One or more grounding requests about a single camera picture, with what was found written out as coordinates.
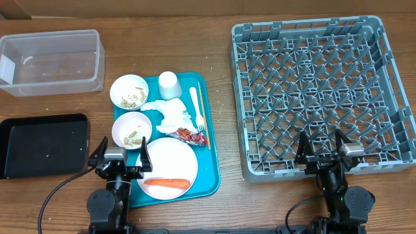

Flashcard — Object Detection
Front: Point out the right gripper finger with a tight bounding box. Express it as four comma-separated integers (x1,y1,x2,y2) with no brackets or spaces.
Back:
335,129,351,155
294,131,314,164

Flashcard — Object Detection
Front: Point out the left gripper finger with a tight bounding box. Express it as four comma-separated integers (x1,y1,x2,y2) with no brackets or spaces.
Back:
88,136,108,166
140,136,153,172

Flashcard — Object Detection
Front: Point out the orange carrot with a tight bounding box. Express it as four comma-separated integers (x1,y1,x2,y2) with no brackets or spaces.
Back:
144,178,190,190

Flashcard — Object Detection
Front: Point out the pink bowl with food scraps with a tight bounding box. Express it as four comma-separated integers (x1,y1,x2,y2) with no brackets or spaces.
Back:
112,112,152,150

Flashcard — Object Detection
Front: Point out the white bowl with food scraps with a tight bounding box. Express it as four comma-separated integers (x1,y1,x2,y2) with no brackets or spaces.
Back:
110,74,150,111

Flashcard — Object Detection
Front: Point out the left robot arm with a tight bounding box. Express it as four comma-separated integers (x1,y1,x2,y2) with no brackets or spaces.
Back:
86,137,153,233

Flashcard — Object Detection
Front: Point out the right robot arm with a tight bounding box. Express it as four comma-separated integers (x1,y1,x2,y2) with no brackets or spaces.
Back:
294,129,376,234

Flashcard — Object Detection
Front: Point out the grey dishwasher rack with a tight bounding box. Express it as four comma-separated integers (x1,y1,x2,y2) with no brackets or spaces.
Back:
229,16,415,183

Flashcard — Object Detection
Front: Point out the pink round plate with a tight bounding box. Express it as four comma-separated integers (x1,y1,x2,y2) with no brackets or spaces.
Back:
137,137,198,200

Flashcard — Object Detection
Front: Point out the black plastic bin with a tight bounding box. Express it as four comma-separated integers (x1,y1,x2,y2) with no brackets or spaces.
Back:
1,113,90,179

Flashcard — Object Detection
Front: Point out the crumpled white napkin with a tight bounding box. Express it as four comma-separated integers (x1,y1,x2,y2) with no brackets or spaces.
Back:
140,98,200,134

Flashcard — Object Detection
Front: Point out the teal serving tray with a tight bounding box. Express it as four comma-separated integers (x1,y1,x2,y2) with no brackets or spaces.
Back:
110,72,220,208

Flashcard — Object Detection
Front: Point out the red snack wrapper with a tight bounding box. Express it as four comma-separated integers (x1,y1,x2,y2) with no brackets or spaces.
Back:
168,128,207,146

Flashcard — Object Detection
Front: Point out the white plastic fork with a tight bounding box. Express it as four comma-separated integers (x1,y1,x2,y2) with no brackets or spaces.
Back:
189,86,205,131

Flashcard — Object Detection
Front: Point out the white plastic cup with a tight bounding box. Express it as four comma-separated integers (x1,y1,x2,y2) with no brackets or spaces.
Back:
158,71,182,100

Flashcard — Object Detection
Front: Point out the wooden chopstick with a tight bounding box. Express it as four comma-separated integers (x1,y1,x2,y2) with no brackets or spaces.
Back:
198,82,211,151

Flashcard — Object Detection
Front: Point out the clear plastic bin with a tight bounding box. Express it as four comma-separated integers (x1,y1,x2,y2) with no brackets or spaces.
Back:
1,29,105,97

